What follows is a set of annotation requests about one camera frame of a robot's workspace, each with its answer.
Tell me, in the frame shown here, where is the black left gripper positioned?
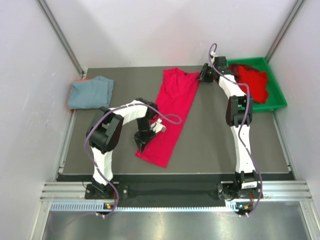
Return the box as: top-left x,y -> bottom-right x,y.
133,117 -> 158,154

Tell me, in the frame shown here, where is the crimson red t-shirt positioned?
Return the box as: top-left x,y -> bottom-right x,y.
135,68 -> 199,168

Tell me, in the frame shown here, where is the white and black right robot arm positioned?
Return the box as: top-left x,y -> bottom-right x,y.
197,53 -> 259,201

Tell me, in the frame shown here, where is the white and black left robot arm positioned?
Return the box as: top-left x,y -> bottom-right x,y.
85,98 -> 166,199

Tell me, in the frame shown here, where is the dark maroon t-shirt in bin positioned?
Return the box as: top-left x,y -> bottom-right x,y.
227,63 -> 258,81

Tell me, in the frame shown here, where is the bright red t-shirt in bin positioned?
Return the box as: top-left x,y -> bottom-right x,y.
237,67 -> 269,104

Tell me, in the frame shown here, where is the folded blue-grey t-shirt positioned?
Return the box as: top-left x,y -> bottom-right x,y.
78,76 -> 115,110

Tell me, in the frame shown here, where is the green plastic bin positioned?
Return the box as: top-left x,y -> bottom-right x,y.
227,57 -> 288,113

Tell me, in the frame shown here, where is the folded orange t-shirt under blue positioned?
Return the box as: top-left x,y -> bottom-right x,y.
67,78 -> 90,110

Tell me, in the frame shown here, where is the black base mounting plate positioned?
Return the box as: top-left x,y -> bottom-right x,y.
85,182 -> 259,207

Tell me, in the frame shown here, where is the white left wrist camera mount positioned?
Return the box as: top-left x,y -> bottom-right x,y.
150,118 -> 167,134

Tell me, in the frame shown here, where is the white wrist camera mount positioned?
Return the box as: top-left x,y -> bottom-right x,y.
210,51 -> 216,59
150,118 -> 167,134

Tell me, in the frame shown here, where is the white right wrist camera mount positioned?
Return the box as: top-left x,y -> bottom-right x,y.
210,51 -> 216,59

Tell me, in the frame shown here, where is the slotted grey cable duct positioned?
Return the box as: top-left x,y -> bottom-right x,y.
50,201 -> 239,213

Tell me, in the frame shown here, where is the right aluminium corner post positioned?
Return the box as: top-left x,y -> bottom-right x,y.
265,0 -> 306,63

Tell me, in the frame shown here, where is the aluminium corner post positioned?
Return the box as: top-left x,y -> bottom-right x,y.
265,0 -> 306,63
35,0 -> 85,77

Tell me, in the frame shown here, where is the aluminium front frame rail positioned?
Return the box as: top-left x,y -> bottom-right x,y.
40,180 -> 312,202

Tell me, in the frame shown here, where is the left aluminium corner post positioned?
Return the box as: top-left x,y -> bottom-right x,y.
35,0 -> 85,77

